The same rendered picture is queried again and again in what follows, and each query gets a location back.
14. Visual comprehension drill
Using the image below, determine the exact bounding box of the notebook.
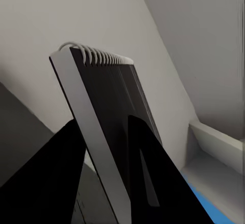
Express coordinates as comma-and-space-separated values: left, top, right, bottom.
49, 41, 163, 224

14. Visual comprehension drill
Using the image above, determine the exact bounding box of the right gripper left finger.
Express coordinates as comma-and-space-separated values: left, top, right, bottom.
0, 119, 86, 224

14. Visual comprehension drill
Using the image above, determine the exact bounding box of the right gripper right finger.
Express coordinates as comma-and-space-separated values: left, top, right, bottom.
128, 115, 214, 224

